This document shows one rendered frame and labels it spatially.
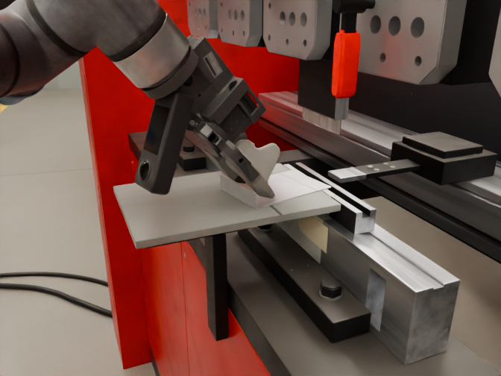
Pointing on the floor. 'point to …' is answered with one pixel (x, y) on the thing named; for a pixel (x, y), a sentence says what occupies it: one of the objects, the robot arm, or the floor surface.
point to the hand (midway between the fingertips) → (250, 187)
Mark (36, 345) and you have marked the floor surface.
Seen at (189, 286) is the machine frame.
